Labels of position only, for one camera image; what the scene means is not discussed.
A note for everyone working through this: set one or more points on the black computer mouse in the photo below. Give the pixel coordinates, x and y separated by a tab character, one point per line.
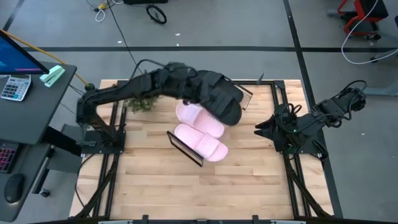
14	186

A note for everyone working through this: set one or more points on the pink slide sandal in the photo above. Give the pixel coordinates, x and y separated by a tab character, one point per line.
202	143
199	119

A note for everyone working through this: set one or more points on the potted green plant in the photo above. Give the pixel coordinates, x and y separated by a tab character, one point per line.
141	104

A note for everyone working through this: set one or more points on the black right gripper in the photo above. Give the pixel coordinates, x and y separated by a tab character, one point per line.
284	130

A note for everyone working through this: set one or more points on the black office desk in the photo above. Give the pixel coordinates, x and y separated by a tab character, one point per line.
31	118

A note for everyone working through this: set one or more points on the black computer monitor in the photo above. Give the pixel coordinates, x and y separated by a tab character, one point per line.
15	59

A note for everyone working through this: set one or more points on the yellow pole with black end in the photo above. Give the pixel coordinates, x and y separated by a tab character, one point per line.
46	53

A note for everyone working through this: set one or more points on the backlit black keyboard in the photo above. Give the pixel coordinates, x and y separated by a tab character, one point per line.
7	157

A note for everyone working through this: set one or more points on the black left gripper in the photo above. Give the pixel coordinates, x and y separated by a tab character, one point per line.
183	82

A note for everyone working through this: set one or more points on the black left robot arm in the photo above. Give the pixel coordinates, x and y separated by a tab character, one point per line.
124	88

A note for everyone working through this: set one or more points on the white desk calculator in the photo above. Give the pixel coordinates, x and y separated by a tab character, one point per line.
15	88

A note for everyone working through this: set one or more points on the wooden shelf with black frame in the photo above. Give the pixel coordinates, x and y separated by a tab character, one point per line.
184	150

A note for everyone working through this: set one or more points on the red and black cart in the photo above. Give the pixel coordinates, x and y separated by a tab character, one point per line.
373	7

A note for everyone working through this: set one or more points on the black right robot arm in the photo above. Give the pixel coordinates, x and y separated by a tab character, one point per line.
329	109

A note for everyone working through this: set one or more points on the mint green stapler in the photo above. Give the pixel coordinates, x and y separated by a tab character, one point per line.
53	75

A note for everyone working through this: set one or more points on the grey stand foot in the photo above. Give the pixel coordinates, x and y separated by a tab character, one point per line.
379	91

